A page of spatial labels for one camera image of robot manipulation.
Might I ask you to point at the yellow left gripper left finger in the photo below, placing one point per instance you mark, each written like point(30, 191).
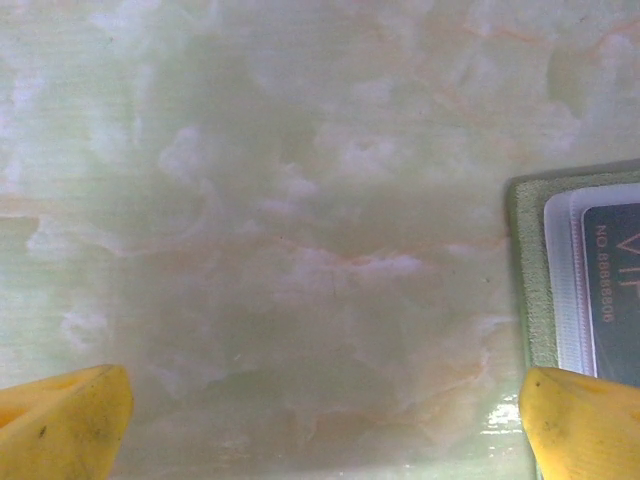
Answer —
point(55, 430)

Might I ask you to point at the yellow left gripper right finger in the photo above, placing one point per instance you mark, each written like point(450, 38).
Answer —
point(585, 430)

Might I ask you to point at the black VIP card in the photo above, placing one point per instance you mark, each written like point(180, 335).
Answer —
point(615, 300)

